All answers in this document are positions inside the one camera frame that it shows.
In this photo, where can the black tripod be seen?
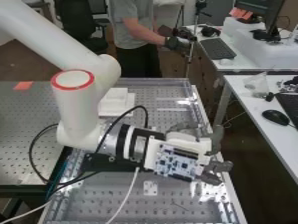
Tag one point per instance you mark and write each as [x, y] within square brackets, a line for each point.
[195, 20]

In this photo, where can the person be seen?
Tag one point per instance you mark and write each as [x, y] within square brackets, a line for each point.
[128, 26]

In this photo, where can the small white box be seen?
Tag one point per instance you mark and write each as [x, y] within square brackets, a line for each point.
[116, 100]

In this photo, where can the orange sticky note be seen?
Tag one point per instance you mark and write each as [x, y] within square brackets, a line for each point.
[241, 12]

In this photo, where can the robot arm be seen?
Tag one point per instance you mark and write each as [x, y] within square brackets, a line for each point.
[74, 110]

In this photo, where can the black office chair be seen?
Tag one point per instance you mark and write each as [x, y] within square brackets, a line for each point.
[80, 20]

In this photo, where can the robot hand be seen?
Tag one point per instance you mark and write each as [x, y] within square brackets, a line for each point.
[177, 156]

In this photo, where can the white foam block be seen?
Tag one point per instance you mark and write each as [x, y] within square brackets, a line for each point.
[234, 26]
[274, 50]

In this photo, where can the white desk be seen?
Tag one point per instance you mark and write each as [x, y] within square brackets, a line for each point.
[247, 65]
[253, 110]

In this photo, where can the black plate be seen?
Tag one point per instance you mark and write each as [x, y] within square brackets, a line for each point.
[101, 164]

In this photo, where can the black computer monitor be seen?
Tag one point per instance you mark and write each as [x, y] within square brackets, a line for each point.
[261, 8]

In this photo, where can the clear plastic bag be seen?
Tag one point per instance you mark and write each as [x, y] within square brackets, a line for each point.
[257, 85]

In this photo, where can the clear box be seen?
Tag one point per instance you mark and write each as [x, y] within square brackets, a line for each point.
[167, 96]
[177, 213]

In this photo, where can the orange tape patch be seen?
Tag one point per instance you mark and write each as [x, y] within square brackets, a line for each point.
[22, 86]

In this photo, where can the small grey square plate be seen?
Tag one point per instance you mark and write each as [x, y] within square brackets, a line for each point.
[149, 188]

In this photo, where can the black keyboard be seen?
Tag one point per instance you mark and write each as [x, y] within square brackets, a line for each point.
[290, 106]
[217, 49]

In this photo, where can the black computer mouse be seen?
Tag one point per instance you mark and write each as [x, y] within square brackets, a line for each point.
[275, 117]

